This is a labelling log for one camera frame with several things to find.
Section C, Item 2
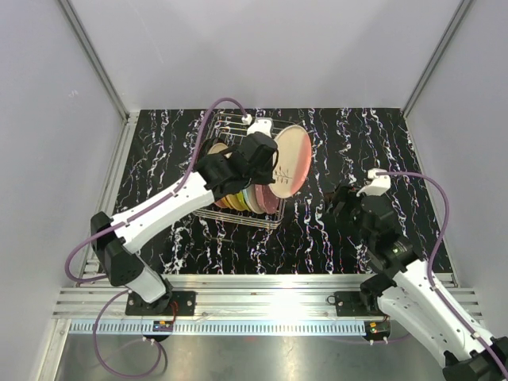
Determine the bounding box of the orange dotted scalloped plate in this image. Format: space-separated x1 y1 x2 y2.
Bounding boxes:
222 196 235 210

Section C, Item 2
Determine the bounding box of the white slotted cable duct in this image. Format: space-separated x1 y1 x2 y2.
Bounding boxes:
70 319 366 337

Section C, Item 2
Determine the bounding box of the pink scalloped bottom plate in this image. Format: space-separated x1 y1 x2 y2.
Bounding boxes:
255 184 279 214

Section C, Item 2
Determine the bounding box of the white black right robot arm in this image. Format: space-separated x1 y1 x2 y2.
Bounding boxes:
325 186 507 380

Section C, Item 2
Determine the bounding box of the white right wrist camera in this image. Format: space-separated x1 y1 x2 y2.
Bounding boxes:
356 168 391 197

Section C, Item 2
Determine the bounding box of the green dotted scalloped plate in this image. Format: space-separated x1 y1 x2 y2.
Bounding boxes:
235 191 248 210

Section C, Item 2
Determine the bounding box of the aluminium frame post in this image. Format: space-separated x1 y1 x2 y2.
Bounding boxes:
402 0 475 119
56 0 130 124

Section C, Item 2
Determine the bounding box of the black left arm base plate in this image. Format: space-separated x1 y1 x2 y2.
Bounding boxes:
125 291 197 317

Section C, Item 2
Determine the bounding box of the right green circuit board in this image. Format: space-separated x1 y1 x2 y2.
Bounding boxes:
365 320 391 341

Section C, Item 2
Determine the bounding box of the cream beige floral plate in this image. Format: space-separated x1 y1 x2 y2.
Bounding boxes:
242 185 263 214

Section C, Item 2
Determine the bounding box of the left green circuit board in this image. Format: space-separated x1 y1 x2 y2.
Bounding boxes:
152 321 174 333

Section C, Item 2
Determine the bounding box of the right aluminium frame post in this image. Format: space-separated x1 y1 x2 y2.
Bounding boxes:
402 0 475 119

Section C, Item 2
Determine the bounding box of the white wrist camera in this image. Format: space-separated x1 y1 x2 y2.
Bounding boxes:
356 168 391 197
241 114 274 137

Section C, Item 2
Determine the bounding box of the green circuit board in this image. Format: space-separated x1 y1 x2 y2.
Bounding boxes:
152 321 174 333
365 320 391 341

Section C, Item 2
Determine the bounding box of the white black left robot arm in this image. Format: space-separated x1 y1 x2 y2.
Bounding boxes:
90 132 279 315

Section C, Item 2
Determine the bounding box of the cream pink branch plate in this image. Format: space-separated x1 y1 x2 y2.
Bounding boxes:
269 125 312 199

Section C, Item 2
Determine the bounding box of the metal wire dish rack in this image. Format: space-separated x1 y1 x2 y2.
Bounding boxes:
193 110 287 230

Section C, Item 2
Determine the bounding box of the aluminium mounting rail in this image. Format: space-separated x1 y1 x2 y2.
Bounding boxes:
52 274 368 320

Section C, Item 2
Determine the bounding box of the left aluminium frame post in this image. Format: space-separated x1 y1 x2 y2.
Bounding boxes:
56 0 130 124

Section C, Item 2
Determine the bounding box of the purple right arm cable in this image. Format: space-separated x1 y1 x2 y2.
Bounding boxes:
376 170 507 378

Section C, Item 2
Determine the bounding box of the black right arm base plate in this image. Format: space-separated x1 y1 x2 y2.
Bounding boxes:
326 290 407 320

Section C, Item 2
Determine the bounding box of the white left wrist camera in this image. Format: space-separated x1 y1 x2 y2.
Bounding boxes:
241 114 274 137

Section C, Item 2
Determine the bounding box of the cream pink floral plate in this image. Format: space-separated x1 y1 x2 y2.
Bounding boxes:
208 142 231 158

